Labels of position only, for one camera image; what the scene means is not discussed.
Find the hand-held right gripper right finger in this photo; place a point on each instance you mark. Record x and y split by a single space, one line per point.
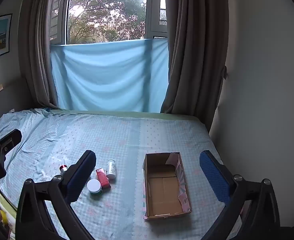
215 177

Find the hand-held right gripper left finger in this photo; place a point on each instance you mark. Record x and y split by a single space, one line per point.
80 177

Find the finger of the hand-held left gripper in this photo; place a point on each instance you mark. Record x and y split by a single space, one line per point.
4 140

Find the green jar with white lid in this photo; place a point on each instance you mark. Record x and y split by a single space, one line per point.
94 187

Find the silver bottle with red cap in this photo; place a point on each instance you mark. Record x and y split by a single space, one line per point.
63 169

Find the small red carton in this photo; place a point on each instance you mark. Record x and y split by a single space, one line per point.
103 178

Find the white pill bottle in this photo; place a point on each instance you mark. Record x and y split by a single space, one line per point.
111 169

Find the cardboard box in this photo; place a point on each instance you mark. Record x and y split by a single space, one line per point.
165 187

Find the checked floral bed sheet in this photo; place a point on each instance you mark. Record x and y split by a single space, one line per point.
127 140

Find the grey-brown curtain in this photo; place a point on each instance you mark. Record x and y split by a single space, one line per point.
40 42
194 47

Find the light blue window cloth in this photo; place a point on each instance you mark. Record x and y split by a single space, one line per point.
107 75

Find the window with grey frame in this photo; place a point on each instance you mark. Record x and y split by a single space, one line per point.
107 10

